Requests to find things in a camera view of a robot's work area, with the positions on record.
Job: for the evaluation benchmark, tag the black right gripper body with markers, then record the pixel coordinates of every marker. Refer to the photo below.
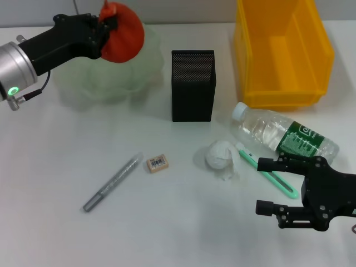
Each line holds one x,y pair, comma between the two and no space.
328,194

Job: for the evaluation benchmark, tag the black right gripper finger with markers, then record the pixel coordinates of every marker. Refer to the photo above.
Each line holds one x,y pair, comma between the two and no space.
289,164
292,217

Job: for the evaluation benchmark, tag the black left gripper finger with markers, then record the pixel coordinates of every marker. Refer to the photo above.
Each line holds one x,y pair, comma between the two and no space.
100,40
108,22

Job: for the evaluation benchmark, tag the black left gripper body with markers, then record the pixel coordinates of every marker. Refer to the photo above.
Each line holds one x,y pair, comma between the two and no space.
64,39

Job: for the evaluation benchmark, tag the orange fruit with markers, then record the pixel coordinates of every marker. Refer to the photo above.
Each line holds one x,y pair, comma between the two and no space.
126,39

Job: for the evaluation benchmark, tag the clear green-label water bottle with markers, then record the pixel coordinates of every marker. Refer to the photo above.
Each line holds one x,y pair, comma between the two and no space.
267,128

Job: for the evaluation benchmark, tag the white paper ball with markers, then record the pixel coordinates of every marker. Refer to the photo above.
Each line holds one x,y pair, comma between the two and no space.
219,157

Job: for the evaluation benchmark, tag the mint green utility knife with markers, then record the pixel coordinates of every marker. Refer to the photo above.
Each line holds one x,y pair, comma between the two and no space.
283,186

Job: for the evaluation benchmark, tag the pale green glass fruit plate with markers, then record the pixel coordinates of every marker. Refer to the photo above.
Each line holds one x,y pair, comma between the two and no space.
111,83

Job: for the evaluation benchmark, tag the black mesh pen holder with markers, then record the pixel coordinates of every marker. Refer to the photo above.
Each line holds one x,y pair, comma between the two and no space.
192,91

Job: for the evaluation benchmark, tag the beige eraser with barcode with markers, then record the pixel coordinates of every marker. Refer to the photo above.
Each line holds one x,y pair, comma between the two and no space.
157,164

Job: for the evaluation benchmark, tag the grey glitter pen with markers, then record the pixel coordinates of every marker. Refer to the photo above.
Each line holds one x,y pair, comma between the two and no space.
114,180

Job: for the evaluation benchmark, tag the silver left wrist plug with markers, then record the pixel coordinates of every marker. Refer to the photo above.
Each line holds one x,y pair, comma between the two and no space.
20,38

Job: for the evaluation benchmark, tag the yellow plastic bin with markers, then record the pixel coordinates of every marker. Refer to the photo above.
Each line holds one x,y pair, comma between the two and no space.
281,55

